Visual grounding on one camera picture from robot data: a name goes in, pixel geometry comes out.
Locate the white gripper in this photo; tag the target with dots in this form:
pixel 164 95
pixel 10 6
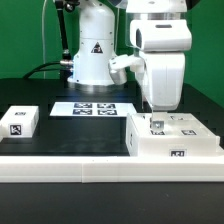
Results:
pixel 161 45

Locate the white cabinet body box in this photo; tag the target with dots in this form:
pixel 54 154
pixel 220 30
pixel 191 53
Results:
pixel 171 146

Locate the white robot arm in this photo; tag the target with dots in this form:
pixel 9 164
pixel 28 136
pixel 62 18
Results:
pixel 97 23

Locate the white cabinet top block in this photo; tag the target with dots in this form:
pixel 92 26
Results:
pixel 19 122

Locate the white base tag plate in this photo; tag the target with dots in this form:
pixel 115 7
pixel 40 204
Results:
pixel 90 109

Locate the white U-shaped obstacle fence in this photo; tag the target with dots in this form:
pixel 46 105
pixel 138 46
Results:
pixel 18 163

